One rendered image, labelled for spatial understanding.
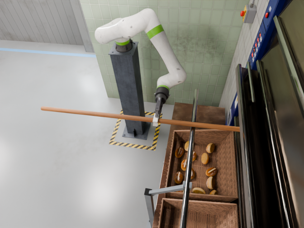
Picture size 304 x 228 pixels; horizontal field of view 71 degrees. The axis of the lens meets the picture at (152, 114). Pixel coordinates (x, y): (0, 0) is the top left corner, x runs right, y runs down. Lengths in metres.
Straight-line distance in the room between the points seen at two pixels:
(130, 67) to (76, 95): 1.65
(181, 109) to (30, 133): 2.02
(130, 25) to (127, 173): 1.64
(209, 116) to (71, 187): 1.66
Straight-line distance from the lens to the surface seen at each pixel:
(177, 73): 1.46
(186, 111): 2.20
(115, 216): 2.36
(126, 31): 1.39
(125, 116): 1.37
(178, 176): 1.75
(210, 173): 1.81
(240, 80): 1.30
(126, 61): 1.92
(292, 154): 0.96
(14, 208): 2.79
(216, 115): 2.22
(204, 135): 1.87
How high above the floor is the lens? 2.24
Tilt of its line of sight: 50 degrees down
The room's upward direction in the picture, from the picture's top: 4 degrees counter-clockwise
